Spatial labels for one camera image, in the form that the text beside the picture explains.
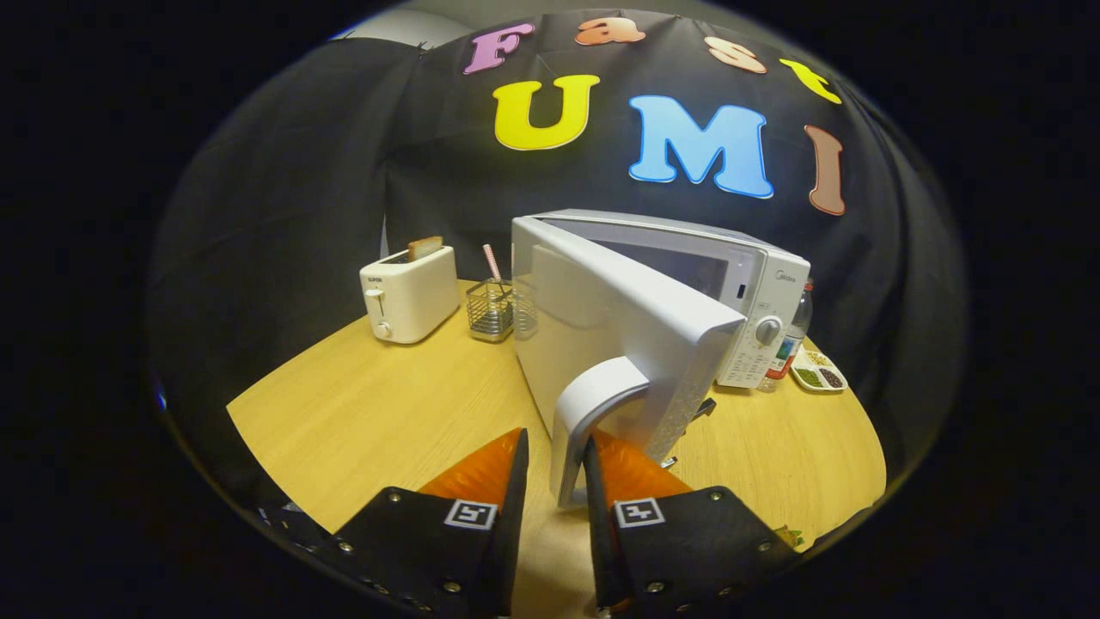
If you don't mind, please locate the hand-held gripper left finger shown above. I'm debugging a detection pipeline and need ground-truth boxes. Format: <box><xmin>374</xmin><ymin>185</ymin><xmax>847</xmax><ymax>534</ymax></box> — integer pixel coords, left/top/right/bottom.
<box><xmin>258</xmin><ymin>427</ymin><xmax>530</xmax><ymax>619</ymax></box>

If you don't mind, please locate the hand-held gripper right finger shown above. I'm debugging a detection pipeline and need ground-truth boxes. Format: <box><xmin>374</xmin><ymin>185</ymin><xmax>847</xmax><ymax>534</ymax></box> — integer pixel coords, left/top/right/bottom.
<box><xmin>583</xmin><ymin>430</ymin><xmax>805</xmax><ymax>618</ymax></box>

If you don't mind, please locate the white microwave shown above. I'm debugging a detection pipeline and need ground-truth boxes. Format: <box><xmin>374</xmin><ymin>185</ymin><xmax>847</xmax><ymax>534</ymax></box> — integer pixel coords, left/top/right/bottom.
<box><xmin>510</xmin><ymin>209</ymin><xmax>812</xmax><ymax>510</ymax></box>

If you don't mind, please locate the white toaster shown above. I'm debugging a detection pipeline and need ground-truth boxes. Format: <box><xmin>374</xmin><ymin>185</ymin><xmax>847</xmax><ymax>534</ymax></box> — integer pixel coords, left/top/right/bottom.
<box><xmin>359</xmin><ymin>243</ymin><xmax>461</xmax><ymax>346</ymax></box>

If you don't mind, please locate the pink striped straw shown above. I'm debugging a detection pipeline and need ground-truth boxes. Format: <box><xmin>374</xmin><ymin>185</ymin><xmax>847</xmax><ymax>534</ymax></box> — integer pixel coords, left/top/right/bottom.
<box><xmin>481</xmin><ymin>243</ymin><xmax>507</xmax><ymax>298</ymax></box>

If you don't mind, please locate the clear plastic bottle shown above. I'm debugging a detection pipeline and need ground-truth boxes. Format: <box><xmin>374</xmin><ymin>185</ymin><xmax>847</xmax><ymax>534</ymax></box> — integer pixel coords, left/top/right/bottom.
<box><xmin>756</xmin><ymin>279</ymin><xmax>815</xmax><ymax>394</ymax></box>

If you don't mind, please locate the white divided bean dish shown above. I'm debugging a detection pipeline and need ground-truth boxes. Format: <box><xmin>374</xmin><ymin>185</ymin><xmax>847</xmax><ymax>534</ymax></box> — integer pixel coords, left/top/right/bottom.
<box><xmin>788</xmin><ymin>344</ymin><xmax>850</xmax><ymax>395</ymax></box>

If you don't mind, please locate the wire mesh utensil basket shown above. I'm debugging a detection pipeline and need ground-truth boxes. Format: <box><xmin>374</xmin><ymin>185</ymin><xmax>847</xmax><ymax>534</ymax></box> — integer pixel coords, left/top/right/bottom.
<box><xmin>466</xmin><ymin>277</ymin><xmax>539</xmax><ymax>344</ymax></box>

